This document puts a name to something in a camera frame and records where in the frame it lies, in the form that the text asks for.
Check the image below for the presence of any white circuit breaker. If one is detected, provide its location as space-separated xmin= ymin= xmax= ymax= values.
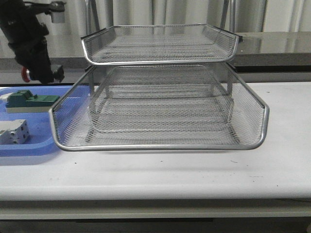
xmin=0 ymin=119 xmax=30 ymax=145

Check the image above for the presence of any red emergency stop button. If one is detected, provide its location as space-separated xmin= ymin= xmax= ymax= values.
xmin=20 ymin=64 xmax=65 ymax=83

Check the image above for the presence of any grey metal rack frame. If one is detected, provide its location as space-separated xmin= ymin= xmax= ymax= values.
xmin=84 ymin=0 xmax=241 ymax=144

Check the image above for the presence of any grey stone counter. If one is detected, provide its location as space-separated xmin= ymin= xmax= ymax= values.
xmin=0 ymin=33 xmax=311 ymax=73

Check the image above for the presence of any green limit switch module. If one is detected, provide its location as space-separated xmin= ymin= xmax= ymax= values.
xmin=0 ymin=89 xmax=60 ymax=114

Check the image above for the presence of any blue plastic tray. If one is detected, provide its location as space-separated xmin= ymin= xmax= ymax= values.
xmin=0 ymin=85 xmax=71 ymax=157

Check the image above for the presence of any mesh tray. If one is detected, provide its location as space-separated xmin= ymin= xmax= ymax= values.
xmin=81 ymin=24 xmax=242 ymax=66
xmin=88 ymin=84 xmax=236 ymax=145
xmin=49 ymin=63 xmax=269 ymax=151

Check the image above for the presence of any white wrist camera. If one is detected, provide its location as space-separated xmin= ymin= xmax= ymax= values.
xmin=49 ymin=1 xmax=66 ymax=24

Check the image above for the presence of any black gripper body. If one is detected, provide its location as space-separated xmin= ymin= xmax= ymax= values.
xmin=0 ymin=0 xmax=54 ymax=83

